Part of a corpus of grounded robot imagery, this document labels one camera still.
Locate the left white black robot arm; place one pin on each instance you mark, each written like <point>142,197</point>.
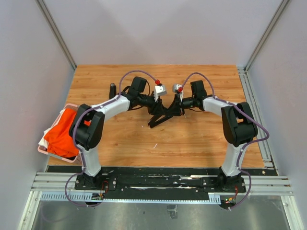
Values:
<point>87,128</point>

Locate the white cloth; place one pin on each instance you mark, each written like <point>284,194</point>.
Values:
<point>43,142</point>

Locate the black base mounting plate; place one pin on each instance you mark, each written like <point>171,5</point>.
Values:
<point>211,180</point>

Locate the orange cloth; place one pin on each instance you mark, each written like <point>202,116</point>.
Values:
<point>60,142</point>

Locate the black stapler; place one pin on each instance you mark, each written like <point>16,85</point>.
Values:
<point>161,116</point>
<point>112,91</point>

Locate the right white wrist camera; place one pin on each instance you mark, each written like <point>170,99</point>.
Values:
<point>176,87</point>

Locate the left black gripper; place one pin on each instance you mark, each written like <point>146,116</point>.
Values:
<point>156,108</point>

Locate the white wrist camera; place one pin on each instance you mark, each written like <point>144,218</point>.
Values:
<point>176,87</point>
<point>159,90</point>

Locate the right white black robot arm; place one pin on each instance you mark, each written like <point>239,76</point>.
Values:
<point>239,127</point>

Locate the grey cable duct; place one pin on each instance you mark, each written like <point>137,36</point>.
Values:
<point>92,197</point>

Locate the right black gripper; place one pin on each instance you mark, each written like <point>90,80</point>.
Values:
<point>176,109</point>

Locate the pink plastic basket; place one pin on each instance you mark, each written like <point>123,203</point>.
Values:
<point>41,149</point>

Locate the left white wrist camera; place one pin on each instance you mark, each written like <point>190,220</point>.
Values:
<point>159,90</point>

